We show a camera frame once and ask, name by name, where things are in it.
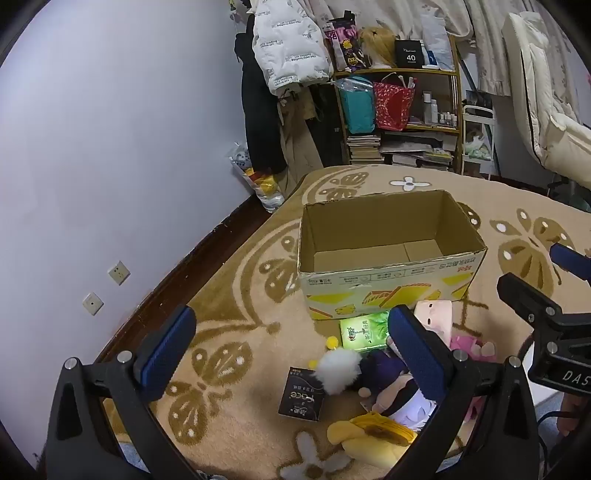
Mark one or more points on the blond wig on mannequin head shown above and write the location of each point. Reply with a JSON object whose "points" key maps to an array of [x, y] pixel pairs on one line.
{"points": [[378, 44]]}

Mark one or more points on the stack of books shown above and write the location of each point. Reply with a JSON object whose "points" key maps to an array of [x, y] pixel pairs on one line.
{"points": [[364, 150]]}

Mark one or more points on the green tissue pack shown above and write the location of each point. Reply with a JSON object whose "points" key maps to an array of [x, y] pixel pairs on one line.
{"points": [[364, 330]]}

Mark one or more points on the small black box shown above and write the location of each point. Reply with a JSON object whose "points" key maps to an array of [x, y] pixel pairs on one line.
{"points": [[302, 394]]}

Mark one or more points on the pink plush toy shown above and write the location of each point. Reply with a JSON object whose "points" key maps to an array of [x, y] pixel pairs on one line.
{"points": [[466, 345]]}

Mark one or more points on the white wall socket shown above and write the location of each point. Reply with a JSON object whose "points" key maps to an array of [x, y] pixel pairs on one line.
{"points": [[119, 272]]}

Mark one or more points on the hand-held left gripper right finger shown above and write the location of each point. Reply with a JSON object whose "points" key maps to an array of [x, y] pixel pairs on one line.
{"points": [[415, 357]]}

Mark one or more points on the beige flower-pattern rug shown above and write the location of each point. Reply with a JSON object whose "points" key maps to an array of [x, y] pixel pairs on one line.
{"points": [[240, 406]]}

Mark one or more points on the purple patterned bag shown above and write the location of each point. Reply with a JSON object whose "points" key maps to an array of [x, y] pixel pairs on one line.
{"points": [[346, 44]]}

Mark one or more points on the pile of magazines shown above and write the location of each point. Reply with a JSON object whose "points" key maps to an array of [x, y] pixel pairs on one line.
{"points": [[420, 154]]}

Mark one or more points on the teal bag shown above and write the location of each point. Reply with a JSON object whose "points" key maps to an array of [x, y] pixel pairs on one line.
{"points": [[355, 106]]}

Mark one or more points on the clear plastic bag of toys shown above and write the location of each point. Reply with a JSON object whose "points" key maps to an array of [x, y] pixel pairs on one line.
{"points": [[263, 184]]}

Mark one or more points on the row of small cosmetic bottles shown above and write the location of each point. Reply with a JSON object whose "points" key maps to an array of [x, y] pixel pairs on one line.
{"points": [[441, 115]]}

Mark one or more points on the black coat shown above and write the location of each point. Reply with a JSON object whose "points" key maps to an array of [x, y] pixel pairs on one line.
{"points": [[258, 124]]}

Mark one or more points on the yellow plush toy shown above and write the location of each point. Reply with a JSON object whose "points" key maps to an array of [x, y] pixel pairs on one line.
{"points": [[355, 434]]}

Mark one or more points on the white puffer jacket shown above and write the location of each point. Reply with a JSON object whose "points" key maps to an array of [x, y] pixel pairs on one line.
{"points": [[286, 46]]}

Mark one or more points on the person's right hand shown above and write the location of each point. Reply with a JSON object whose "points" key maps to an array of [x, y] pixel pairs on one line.
{"points": [[572, 413]]}

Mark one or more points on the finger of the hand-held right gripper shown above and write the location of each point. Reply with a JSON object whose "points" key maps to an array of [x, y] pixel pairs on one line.
{"points": [[524, 290], [570, 258]]}

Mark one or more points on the black card box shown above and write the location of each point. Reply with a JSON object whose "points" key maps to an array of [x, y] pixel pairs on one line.
{"points": [[410, 54]]}

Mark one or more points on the white trolley cart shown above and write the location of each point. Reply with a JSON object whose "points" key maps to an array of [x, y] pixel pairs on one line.
{"points": [[478, 138]]}

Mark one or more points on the printed cardboard box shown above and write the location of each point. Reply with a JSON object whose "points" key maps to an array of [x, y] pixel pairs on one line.
{"points": [[392, 286]]}

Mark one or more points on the wooden shelf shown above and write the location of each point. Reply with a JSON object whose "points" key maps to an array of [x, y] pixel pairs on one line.
{"points": [[397, 73]]}

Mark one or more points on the tan garment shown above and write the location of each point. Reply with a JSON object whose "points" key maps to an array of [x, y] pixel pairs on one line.
{"points": [[298, 147]]}

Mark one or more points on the white paper bag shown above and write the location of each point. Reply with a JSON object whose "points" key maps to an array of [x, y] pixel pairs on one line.
{"points": [[436, 41]]}

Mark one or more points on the white wall plate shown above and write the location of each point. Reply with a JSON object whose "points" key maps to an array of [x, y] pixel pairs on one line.
{"points": [[92, 303]]}

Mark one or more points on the pink marshmallow plush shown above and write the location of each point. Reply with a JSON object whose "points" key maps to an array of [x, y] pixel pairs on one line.
{"points": [[436, 316]]}

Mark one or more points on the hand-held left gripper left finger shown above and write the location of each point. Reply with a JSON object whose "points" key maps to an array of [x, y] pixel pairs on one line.
{"points": [[166, 353]]}

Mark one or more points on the cream padded chair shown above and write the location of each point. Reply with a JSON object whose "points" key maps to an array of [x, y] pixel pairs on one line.
{"points": [[540, 92]]}

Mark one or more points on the white fluffy plush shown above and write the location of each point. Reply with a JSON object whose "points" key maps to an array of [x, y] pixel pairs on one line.
{"points": [[339, 371]]}

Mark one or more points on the purple-clothed plush doll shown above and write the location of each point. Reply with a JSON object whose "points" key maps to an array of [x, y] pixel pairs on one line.
{"points": [[383, 369]]}

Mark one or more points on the red patterned bag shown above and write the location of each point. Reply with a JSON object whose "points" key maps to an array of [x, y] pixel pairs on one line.
{"points": [[392, 106]]}

